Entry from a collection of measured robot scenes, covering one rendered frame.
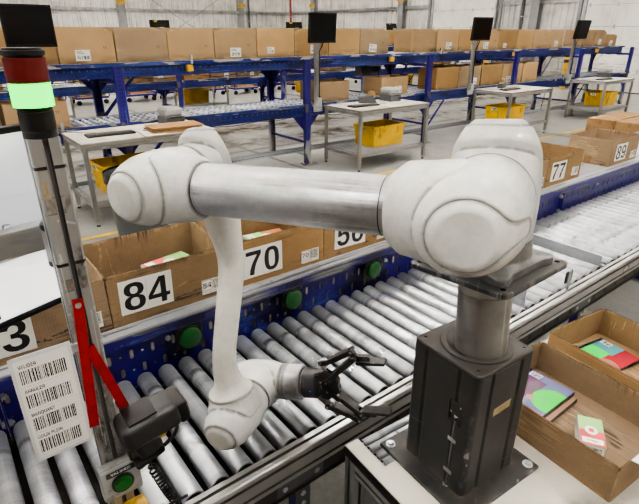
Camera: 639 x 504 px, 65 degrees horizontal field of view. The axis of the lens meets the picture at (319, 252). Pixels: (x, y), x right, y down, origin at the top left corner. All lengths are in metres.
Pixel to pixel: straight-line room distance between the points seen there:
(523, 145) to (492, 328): 0.36
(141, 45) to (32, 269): 5.40
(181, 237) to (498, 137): 1.28
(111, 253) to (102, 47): 4.45
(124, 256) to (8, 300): 0.94
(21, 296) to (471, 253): 0.70
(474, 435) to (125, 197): 0.83
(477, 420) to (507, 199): 0.53
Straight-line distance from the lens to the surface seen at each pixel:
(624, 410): 1.57
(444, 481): 1.26
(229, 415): 1.17
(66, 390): 0.91
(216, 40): 6.60
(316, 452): 1.35
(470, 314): 1.03
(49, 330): 1.54
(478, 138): 0.90
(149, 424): 0.93
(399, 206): 0.74
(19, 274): 0.93
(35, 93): 0.76
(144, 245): 1.84
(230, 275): 1.19
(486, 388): 1.06
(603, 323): 1.91
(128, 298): 1.56
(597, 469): 1.32
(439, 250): 0.69
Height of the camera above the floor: 1.68
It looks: 24 degrees down
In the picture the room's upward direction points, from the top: straight up
